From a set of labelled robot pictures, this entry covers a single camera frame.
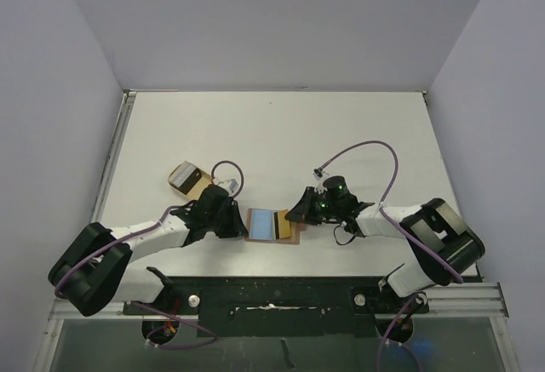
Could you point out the tan leather card holder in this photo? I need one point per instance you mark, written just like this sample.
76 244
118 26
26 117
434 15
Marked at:
271 226

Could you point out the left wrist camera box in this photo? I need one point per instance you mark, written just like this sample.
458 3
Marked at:
230 185

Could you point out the gold credit card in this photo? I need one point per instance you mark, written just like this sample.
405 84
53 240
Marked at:
281 225

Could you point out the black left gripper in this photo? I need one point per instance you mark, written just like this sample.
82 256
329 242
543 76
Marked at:
236 227

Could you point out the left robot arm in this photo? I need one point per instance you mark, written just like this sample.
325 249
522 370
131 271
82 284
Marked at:
96 270

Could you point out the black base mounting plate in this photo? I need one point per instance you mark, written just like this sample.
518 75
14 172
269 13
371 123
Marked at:
285 307

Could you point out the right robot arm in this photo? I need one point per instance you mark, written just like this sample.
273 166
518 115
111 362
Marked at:
443 245

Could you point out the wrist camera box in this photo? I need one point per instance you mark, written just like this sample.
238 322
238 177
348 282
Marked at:
230 185
319 174

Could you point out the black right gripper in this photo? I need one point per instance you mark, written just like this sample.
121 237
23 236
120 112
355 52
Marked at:
309 206

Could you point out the wooden card tray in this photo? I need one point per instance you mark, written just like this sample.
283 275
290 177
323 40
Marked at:
196 192

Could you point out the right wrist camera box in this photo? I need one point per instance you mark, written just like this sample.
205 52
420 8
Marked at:
319 174

